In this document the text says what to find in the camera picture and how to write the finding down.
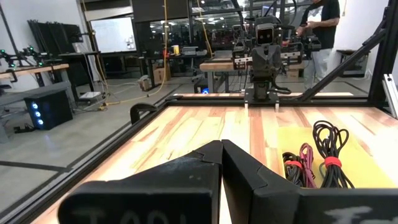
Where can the yellow cup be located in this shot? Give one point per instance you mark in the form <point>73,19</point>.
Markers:
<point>176,50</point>

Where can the black table clamp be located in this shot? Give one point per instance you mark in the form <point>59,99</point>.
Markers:
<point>141,109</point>

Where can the stack of black panels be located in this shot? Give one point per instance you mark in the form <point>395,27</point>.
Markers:
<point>53,37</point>

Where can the whiteboard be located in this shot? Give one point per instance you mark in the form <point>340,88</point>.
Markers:
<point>113,34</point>

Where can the person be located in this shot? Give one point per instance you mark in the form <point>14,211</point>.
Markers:
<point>323,31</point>

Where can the background wooden table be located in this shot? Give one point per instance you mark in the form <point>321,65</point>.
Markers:
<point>34,70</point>

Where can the black computer tower blue lights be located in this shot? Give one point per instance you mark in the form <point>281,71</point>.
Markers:
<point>49,109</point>

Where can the cardboard box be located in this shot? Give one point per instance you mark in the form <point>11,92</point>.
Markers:
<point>160,75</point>

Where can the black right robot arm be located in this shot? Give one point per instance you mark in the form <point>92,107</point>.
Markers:
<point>264,65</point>

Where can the silver aluminium bracket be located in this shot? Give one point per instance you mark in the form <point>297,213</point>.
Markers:
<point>391,96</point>

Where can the background arms with green lights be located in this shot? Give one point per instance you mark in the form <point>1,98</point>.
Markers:
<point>29,53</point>

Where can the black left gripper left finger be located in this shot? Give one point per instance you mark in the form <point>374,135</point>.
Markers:
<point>155,193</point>

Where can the black aluminium table frame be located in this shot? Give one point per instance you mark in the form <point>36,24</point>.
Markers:
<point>382,46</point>

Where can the small white floor device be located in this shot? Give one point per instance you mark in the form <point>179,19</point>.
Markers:
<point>144,83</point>

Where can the wooden station table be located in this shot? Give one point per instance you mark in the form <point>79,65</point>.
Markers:
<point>217,66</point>

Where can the background black robot arm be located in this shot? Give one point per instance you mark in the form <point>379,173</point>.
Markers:
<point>298,49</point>
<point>242,53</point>

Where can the yellow translucent plastic bin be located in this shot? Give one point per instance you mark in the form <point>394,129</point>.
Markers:
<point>367,161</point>

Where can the black floor power strip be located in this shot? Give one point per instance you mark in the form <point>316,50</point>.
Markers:
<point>23,128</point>

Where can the black desk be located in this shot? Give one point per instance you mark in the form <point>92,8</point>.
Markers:
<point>77,62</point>

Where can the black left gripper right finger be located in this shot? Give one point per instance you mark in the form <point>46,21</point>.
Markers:
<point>280,202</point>

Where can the white flat floor box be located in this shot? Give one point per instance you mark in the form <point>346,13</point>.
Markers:
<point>90,95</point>

